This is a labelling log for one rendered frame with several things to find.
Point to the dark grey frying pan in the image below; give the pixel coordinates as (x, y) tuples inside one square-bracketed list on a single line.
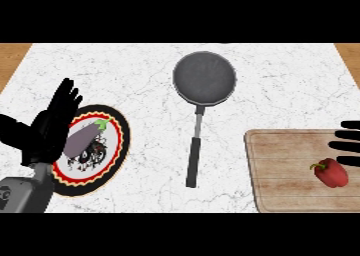
[(204, 86)]

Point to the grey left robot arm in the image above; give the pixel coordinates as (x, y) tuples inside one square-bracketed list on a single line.
[(21, 193)]

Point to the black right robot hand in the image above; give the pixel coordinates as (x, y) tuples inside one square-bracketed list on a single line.
[(353, 146)]

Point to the round patterned plate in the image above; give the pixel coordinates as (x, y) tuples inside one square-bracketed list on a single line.
[(102, 160)]

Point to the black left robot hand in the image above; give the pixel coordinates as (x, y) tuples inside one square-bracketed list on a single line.
[(49, 126)]

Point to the red bell pepper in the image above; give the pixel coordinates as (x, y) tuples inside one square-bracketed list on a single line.
[(333, 173)]

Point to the wooden cutting board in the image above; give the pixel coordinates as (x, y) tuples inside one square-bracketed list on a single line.
[(296, 173)]

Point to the purple eggplant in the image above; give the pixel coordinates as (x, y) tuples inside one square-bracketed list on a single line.
[(85, 137)]

